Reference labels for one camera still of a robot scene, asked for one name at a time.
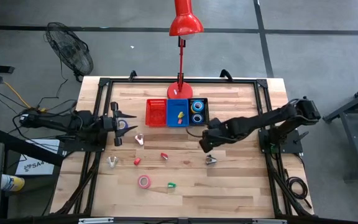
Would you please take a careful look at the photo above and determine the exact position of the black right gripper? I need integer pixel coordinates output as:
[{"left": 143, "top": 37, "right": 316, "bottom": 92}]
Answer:
[{"left": 198, "top": 117, "right": 230, "bottom": 154}]

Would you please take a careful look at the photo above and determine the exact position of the black floor fan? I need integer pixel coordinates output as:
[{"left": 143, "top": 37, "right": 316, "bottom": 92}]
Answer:
[{"left": 44, "top": 21, "right": 94, "bottom": 83}]

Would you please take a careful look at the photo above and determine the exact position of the light blue tape roll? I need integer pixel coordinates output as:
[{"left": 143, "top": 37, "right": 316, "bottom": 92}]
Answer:
[{"left": 190, "top": 100, "right": 205, "bottom": 114}]

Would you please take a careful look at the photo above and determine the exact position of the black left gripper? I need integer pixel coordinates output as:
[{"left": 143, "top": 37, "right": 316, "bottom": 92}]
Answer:
[{"left": 101, "top": 101, "right": 139, "bottom": 147}]

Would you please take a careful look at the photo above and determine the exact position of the silver metal bracket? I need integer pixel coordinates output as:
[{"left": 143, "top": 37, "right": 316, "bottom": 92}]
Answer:
[
  {"left": 252, "top": 218, "right": 288, "bottom": 224},
  {"left": 78, "top": 217, "right": 115, "bottom": 224}
]

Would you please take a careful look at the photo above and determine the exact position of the dark blue tape roll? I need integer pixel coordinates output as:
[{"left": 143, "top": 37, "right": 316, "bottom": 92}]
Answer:
[{"left": 191, "top": 112, "right": 205, "bottom": 124}]

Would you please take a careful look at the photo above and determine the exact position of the red plastic basket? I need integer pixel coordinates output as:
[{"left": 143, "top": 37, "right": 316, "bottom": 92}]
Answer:
[{"left": 145, "top": 98, "right": 168, "bottom": 128}]

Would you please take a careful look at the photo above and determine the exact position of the blue plastic basket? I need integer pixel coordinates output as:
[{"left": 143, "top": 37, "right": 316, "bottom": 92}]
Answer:
[{"left": 166, "top": 98, "right": 190, "bottom": 128}]

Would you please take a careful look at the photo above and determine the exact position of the yellow floor cable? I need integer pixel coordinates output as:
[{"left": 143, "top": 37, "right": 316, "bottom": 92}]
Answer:
[{"left": 2, "top": 80, "right": 48, "bottom": 113}]

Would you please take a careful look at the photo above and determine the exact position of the black cable bundle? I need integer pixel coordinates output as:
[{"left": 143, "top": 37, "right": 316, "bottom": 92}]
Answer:
[
  {"left": 264, "top": 151, "right": 311, "bottom": 217},
  {"left": 54, "top": 151, "right": 103, "bottom": 215}
]

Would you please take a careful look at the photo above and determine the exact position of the black plastic basket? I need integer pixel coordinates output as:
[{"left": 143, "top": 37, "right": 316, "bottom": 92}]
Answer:
[{"left": 188, "top": 98, "right": 211, "bottom": 126}]

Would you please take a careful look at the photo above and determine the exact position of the coiled dark cable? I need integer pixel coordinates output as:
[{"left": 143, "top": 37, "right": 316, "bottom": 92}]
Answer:
[{"left": 285, "top": 176, "right": 313, "bottom": 210}]

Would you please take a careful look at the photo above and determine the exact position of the pink tape roll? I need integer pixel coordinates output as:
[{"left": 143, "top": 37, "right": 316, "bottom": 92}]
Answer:
[{"left": 137, "top": 174, "right": 152, "bottom": 190}]

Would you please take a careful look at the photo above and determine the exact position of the white paper sign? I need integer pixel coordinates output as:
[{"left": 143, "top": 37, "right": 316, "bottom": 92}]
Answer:
[{"left": 14, "top": 138, "right": 62, "bottom": 177}]

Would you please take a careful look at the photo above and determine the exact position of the grey metal side table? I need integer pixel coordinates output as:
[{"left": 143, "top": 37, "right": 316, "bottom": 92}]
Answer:
[{"left": 322, "top": 79, "right": 358, "bottom": 182}]

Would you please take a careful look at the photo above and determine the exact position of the black aluminium table frame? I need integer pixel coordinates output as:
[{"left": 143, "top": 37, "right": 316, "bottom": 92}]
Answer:
[{"left": 50, "top": 69, "right": 315, "bottom": 218}]

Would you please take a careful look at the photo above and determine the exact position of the person's yellow white shoe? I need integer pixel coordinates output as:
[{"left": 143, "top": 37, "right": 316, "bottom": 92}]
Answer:
[{"left": 1, "top": 174, "right": 26, "bottom": 192}]

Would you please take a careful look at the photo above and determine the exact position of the red desk lamp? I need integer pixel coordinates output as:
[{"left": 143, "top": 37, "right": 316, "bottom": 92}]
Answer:
[{"left": 167, "top": 0, "right": 205, "bottom": 100}]

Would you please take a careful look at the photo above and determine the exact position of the black diagonal stand beam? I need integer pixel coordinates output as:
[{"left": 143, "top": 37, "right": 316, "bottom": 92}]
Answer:
[{"left": 0, "top": 126, "right": 65, "bottom": 168}]

